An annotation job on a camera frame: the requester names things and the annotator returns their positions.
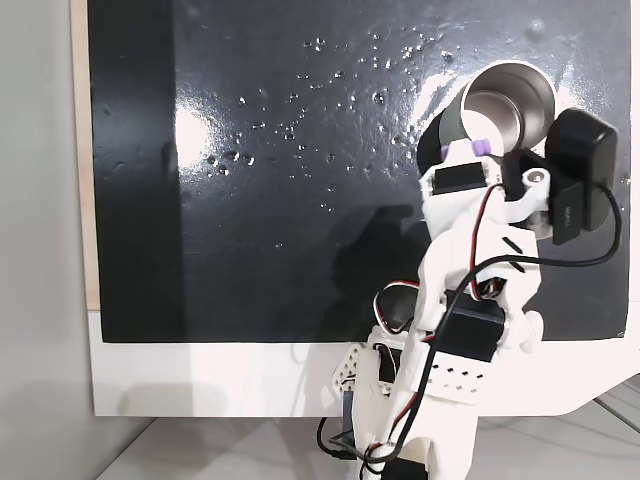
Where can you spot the purple pengrip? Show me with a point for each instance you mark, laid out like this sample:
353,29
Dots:
482,146

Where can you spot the metal cup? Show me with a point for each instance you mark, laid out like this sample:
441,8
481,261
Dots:
500,110

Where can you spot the black glossy mat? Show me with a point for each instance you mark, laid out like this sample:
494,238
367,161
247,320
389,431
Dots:
250,200

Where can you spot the black camera box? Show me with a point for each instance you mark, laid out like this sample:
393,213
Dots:
580,170

